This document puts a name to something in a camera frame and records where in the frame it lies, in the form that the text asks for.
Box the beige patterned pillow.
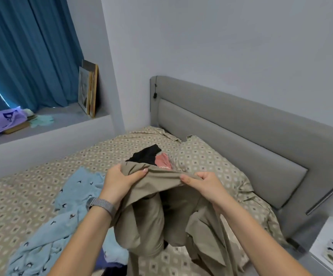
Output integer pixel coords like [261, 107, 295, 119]
[169, 135, 255, 203]

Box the wooden board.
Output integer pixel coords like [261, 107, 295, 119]
[2, 120, 32, 135]

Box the small framed picture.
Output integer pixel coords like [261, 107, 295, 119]
[77, 66, 92, 115]

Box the blue curtain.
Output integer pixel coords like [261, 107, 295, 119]
[0, 0, 84, 114]

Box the mint green cloth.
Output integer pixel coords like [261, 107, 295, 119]
[29, 114, 55, 129]

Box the pink garment in plastic bag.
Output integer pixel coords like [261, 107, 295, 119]
[155, 152, 173, 172]

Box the beige patterned bed sheet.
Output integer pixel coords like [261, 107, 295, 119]
[0, 126, 288, 276]

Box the large wooden picture frame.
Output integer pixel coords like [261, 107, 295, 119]
[81, 59, 99, 118]

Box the light blue bird print garment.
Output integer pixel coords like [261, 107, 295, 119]
[6, 167, 130, 276]

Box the grey mesh watch band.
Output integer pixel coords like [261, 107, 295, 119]
[87, 198, 117, 219]

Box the black garment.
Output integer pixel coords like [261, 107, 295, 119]
[125, 144, 162, 167]

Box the person's right hand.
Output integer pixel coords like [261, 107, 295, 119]
[180, 171, 234, 215]

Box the person's left forearm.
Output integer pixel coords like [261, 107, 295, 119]
[48, 202, 116, 276]

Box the grey upholstered headboard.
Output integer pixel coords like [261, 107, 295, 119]
[150, 75, 333, 239]

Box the khaki garment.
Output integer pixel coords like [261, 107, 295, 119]
[112, 161, 243, 276]

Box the person's right forearm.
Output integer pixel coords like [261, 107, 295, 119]
[216, 196, 312, 276]

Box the dark navy garment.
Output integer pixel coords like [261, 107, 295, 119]
[94, 249, 129, 276]

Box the person's left hand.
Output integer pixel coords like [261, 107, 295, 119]
[99, 164, 149, 210]

